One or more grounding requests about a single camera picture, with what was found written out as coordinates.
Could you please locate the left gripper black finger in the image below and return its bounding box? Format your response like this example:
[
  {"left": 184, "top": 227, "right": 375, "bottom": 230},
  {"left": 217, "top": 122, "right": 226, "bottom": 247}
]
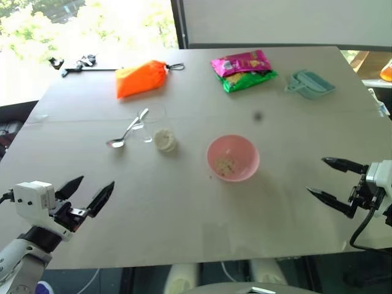
[
  {"left": 86, "top": 181, "right": 115, "bottom": 218},
  {"left": 55, "top": 175, "right": 85, "bottom": 200}
]

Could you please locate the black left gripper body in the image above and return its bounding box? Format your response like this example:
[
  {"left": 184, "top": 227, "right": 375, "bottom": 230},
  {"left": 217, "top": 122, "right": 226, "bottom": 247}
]
[{"left": 50, "top": 197, "right": 89, "bottom": 235}]

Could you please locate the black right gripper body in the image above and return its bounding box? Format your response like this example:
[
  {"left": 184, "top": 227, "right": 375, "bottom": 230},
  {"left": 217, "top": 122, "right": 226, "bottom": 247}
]
[{"left": 347, "top": 173, "right": 385, "bottom": 214}]

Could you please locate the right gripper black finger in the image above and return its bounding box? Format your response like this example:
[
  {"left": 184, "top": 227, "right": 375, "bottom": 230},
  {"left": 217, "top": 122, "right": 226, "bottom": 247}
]
[
  {"left": 306, "top": 186, "right": 360, "bottom": 219},
  {"left": 321, "top": 156, "right": 369, "bottom": 176}
]

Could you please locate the clear glass with white powder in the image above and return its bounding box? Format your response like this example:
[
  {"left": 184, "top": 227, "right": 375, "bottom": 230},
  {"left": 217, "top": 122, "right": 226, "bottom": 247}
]
[{"left": 132, "top": 102, "right": 179, "bottom": 156}]

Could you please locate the beige grainy food pile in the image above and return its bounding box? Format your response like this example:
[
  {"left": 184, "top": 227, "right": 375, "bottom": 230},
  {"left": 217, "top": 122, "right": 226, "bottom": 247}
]
[{"left": 214, "top": 155, "right": 238, "bottom": 177}]

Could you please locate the silver metal spoon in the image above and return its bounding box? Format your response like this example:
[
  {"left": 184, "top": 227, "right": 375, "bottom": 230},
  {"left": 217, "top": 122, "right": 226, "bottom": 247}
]
[{"left": 105, "top": 108, "right": 150, "bottom": 149}]

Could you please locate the white device beside table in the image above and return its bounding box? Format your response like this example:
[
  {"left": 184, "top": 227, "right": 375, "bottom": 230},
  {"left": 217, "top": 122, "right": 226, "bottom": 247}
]
[{"left": 367, "top": 88, "right": 391, "bottom": 118}]

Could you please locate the dark furniture beside table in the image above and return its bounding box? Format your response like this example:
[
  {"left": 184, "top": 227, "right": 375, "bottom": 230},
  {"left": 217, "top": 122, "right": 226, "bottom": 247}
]
[{"left": 0, "top": 100, "right": 41, "bottom": 160}]

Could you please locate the teal plastic dustpan set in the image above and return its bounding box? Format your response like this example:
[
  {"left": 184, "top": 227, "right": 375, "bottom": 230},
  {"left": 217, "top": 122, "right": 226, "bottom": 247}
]
[{"left": 284, "top": 69, "right": 336, "bottom": 101}]

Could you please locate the white cylindrical leg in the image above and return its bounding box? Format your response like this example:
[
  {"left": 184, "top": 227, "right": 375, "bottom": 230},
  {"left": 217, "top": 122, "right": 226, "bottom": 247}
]
[
  {"left": 165, "top": 262, "right": 202, "bottom": 294},
  {"left": 249, "top": 259, "right": 288, "bottom": 285}
]

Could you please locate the orange object on shelf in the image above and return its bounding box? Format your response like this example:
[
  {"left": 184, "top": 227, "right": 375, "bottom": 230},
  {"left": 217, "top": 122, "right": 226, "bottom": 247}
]
[{"left": 379, "top": 59, "right": 392, "bottom": 82}]

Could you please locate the pink plastic bowl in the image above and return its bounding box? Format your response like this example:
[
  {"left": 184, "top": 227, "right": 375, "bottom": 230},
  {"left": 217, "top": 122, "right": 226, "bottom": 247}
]
[{"left": 206, "top": 134, "right": 260, "bottom": 182}]

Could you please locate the black rod tool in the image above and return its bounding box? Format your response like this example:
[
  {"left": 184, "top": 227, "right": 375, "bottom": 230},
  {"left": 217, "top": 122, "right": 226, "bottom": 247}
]
[{"left": 60, "top": 66, "right": 124, "bottom": 78}]

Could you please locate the green snack packet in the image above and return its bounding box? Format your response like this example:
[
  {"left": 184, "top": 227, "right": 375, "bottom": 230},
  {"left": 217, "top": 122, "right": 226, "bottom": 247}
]
[{"left": 216, "top": 69, "right": 279, "bottom": 94}]

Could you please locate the black and white clip bundle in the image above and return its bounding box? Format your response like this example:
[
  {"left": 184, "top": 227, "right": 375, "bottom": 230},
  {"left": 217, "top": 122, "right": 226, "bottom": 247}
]
[{"left": 75, "top": 53, "right": 98, "bottom": 67}]

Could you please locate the magenta snack packet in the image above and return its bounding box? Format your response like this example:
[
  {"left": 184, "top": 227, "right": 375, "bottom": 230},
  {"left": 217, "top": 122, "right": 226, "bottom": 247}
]
[{"left": 210, "top": 50, "right": 273, "bottom": 78}]

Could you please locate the grey whiteboard panel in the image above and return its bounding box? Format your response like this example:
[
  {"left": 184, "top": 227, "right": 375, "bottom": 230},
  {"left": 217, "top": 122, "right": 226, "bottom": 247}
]
[{"left": 179, "top": 0, "right": 392, "bottom": 49}]

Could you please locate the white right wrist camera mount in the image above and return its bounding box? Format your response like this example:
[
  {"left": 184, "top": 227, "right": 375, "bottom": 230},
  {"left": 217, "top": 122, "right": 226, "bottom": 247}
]
[{"left": 366, "top": 159, "right": 392, "bottom": 219}]

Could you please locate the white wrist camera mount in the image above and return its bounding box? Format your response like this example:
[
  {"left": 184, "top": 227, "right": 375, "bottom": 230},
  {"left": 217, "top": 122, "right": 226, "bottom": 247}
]
[
  {"left": 366, "top": 159, "right": 392, "bottom": 219},
  {"left": 13, "top": 180, "right": 76, "bottom": 243}
]

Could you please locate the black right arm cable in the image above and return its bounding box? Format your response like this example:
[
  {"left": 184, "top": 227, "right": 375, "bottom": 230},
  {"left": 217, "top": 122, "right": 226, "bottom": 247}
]
[{"left": 349, "top": 208, "right": 392, "bottom": 252}]

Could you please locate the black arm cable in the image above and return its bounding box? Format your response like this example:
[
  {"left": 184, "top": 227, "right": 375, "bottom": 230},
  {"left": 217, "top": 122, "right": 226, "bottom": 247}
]
[
  {"left": 349, "top": 208, "right": 392, "bottom": 252},
  {"left": 0, "top": 189, "right": 17, "bottom": 205}
]

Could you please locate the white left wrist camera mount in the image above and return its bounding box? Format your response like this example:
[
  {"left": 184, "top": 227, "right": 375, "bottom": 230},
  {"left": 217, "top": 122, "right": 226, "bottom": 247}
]
[{"left": 13, "top": 180, "right": 76, "bottom": 243}]

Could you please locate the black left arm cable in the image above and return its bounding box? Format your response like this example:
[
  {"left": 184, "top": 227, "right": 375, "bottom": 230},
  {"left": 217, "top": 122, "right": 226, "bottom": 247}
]
[{"left": 0, "top": 189, "right": 17, "bottom": 205}]

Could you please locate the white floor cable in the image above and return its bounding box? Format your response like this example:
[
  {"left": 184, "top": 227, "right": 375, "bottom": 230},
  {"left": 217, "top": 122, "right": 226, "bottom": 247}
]
[{"left": 73, "top": 268, "right": 100, "bottom": 293}]

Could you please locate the orange drawstring bag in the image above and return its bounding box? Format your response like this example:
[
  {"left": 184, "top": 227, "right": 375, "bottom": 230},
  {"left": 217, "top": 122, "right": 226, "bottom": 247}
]
[{"left": 115, "top": 60, "right": 186, "bottom": 100}]

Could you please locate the black window frame post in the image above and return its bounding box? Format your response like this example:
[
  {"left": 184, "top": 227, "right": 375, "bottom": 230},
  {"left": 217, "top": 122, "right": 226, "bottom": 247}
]
[{"left": 170, "top": 0, "right": 190, "bottom": 50}]

